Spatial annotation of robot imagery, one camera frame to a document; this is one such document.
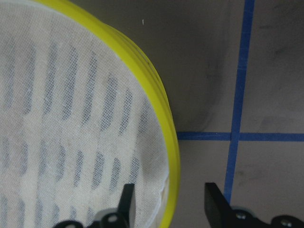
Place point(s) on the yellow steamer top layer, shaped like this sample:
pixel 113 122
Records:
pixel 152 99

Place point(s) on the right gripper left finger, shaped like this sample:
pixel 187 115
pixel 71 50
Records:
pixel 127 205

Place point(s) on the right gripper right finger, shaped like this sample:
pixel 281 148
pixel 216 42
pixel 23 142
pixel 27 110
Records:
pixel 217 209

